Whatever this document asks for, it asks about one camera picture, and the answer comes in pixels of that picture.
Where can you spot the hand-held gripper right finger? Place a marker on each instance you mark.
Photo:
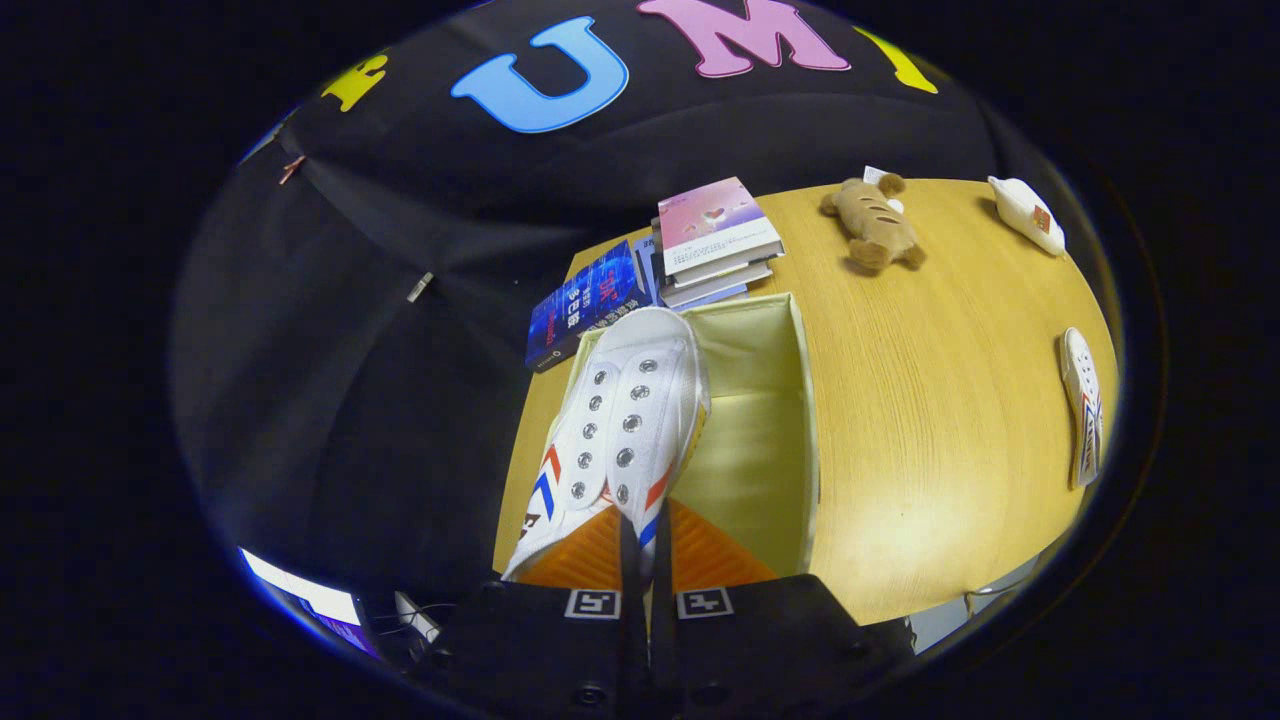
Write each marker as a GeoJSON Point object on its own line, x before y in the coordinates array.
{"type": "Point", "coordinates": [760, 640]}

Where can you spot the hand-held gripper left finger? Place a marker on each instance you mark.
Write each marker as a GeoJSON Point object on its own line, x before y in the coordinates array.
{"type": "Point", "coordinates": [560, 650]}

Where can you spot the pale green storage box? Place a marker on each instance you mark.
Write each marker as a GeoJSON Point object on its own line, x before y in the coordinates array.
{"type": "Point", "coordinates": [760, 450]}

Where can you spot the white canvas shoe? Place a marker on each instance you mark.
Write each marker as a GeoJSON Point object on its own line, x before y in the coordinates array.
{"type": "Point", "coordinates": [1083, 410]}
{"type": "Point", "coordinates": [630, 420]}

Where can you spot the white desk device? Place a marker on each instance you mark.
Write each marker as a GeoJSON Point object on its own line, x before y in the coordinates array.
{"type": "Point", "coordinates": [417, 615]}

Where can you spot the computer monitor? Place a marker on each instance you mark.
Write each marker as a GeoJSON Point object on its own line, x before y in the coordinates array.
{"type": "Point", "coordinates": [310, 600]}

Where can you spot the black backdrop cloth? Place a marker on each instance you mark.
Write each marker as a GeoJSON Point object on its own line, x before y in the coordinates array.
{"type": "Point", "coordinates": [400, 350]}

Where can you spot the dark blue book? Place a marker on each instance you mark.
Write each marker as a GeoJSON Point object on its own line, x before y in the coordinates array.
{"type": "Point", "coordinates": [585, 305]}

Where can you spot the pale blue book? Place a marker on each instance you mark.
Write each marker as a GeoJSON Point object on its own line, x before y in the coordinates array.
{"type": "Point", "coordinates": [700, 297]}

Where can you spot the white book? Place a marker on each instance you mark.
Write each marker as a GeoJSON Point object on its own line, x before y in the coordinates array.
{"type": "Point", "coordinates": [715, 277]}

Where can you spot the silver clip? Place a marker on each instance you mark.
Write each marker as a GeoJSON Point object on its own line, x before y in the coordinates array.
{"type": "Point", "coordinates": [420, 287]}

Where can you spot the pink cover book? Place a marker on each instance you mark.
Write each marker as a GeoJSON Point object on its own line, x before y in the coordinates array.
{"type": "Point", "coordinates": [715, 225]}

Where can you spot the brown plush toy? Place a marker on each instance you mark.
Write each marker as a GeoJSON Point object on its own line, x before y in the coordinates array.
{"type": "Point", "coordinates": [875, 225]}

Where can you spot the white plush toy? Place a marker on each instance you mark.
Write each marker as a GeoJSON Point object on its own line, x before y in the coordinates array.
{"type": "Point", "coordinates": [1025, 212]}

